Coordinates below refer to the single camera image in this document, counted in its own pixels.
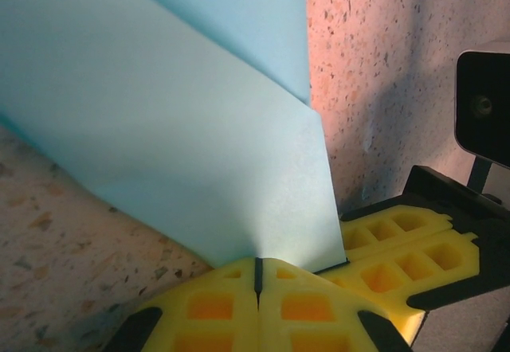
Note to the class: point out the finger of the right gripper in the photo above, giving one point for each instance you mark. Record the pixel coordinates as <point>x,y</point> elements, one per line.
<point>378,216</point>
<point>398,284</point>

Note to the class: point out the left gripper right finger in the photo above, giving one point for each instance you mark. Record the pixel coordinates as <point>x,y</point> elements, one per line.
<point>311,312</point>

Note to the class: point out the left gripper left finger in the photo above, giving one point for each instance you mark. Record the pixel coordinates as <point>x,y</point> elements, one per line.
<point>215,312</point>

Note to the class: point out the light blue paper sheet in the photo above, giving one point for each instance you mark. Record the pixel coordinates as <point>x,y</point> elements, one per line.
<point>159,109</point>

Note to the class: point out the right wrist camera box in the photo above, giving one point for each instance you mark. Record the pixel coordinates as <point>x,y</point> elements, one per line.
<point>484,105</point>

